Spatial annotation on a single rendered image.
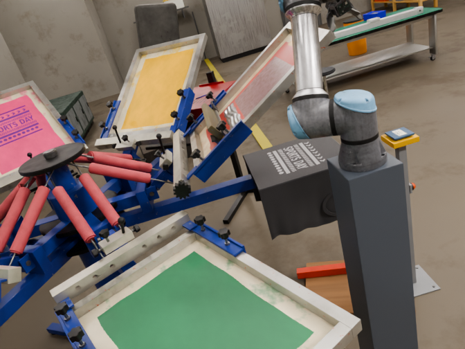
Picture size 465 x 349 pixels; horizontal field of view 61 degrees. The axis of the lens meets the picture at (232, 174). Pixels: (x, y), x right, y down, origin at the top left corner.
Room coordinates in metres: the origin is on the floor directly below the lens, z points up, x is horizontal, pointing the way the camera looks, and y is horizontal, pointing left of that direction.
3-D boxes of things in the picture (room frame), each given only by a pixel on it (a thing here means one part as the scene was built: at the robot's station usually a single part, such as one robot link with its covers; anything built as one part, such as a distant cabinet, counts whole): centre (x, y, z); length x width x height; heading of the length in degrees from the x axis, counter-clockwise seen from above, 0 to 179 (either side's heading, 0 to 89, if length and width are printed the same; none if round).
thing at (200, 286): (1.03, 0.32, 1.05); 1.08 x 0.61 x 0.23; 31
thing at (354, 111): (1.13, -0.41, 1.37); 0.13 x 0.12 x 0.14; 64
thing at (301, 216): (1.64, -0.33, 0.77); 0.46 x 0.09 x 0.36; 91
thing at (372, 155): (1.13, -0.42, 1.25); 0.15 x 0.15 x 0.10
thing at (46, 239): (1.81, 0.79, 0.99); 0.82 x 0.79 x 0.12; 91
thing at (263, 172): (1.83, -0.33, 0.95); 0.48 x 0.44 x 0.01; 91
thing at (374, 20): (5.97, -2.32, 0.42); 2.32 x 0.95 x 0.84; 92
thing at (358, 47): (7.41, -2.93, 0.31); 0.40 x 0.39 x 0.62; 93
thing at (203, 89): (3.05, 0.10, 1.06); 0.61 x 0.46 x 0.12; 151
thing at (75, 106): (7.25, 3.13, 0.34); 1.73 x 1.58 x 0.68; 2
